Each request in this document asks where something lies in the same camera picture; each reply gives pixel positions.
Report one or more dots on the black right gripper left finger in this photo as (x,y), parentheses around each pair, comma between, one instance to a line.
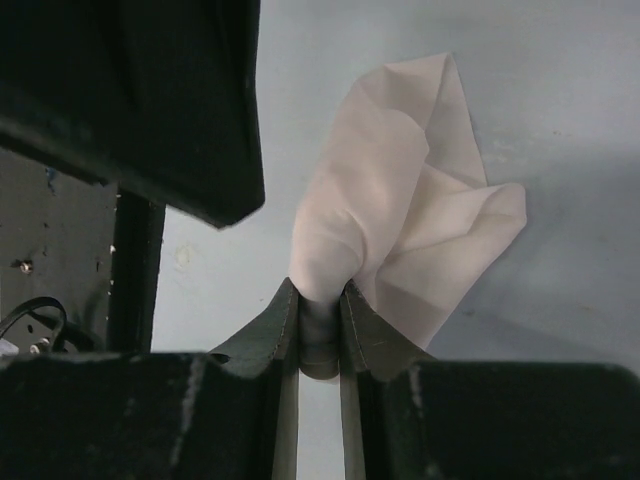
(231,413)

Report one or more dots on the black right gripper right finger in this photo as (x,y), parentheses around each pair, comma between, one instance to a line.
(407,415)

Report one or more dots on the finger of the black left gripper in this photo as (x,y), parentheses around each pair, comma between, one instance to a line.
(158,97)

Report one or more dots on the white underwear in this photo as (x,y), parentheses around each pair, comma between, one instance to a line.
(399,205)

